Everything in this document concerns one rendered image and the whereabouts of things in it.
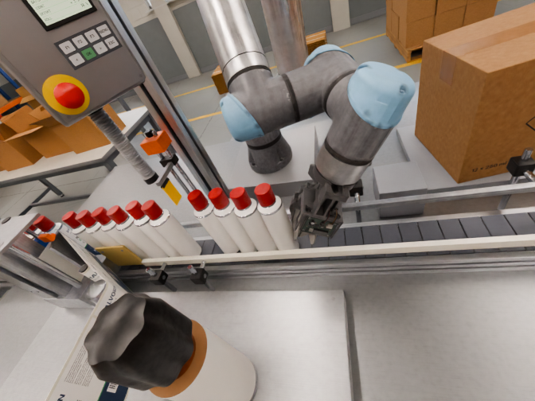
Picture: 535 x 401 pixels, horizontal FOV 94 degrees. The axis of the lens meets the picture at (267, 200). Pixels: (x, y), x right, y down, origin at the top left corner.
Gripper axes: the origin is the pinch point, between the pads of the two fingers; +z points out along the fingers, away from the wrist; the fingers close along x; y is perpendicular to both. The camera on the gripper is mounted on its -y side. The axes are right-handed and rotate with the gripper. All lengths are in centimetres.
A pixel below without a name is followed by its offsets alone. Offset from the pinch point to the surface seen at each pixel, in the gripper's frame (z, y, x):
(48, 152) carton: 119, -112, -186
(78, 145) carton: 97, -105, -149
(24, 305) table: 57, 13, -79
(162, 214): 4.7, 1.0, -31.4
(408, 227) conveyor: -6.5, -2.4, 22.3
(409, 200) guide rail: -13.4, -2.8, 18.2
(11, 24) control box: -28, -2, -49
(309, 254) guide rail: 1.3, 4.9, 2.6
